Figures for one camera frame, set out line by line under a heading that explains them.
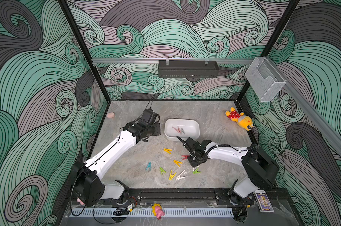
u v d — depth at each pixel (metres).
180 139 0.73
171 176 0.80
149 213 0.70
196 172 0.81
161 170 0.81
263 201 0.70
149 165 0.83
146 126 0.58
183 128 1.03
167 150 0.90
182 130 1.00
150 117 0.60
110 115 1.09
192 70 0.95
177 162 0.86
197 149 0.64
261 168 0.44
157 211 0.67
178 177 0.79
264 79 0.79
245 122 0.98
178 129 1.01
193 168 0.83
